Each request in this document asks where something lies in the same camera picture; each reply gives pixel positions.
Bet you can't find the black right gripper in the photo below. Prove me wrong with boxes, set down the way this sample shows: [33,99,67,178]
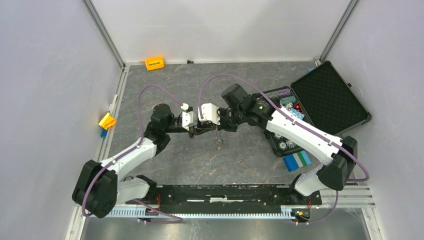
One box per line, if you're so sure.
[210,107,245,133]

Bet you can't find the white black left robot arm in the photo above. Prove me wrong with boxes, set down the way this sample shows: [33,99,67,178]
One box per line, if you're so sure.
[71,103,222,218]

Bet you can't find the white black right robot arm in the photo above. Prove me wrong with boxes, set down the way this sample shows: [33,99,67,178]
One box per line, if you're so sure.
[201,83,358,204]

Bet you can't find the blue green toy bricks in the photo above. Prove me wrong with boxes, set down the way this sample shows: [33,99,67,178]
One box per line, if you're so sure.
[282,150,312,172]

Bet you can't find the orange yellow plastic block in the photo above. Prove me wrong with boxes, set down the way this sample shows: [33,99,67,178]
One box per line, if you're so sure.
[144,56,165,71]

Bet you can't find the yellow orange toy block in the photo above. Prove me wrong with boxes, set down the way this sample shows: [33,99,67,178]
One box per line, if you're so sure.
[98,112,117,130]

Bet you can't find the black poker chip case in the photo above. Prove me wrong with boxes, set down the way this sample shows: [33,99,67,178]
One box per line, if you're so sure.
[265,61,372,137]

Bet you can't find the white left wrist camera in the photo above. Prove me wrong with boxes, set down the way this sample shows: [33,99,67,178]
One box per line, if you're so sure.
[180,103,198,131]

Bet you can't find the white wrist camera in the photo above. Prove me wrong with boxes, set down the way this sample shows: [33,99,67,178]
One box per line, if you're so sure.
[198,103,221,126]
[180,103,198,131]

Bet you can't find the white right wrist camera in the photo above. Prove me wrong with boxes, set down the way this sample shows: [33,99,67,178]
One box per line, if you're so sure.
[198,103,221,126]

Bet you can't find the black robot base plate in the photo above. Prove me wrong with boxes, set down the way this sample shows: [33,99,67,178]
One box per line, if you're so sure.
[142,184,322,214]

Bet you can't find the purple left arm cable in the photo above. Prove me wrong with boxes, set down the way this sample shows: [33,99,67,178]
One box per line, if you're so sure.
[81,84,186,224]

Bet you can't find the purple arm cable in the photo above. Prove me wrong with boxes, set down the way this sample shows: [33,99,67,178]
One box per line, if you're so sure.
[81,84,186,224]
[198,73,371,226]

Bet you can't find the white toothed cable duct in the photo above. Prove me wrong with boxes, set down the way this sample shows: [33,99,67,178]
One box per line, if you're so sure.
[106,205,295,220]

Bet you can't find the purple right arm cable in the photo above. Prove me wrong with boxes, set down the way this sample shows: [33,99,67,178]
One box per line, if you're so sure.
[198,73,371,226]

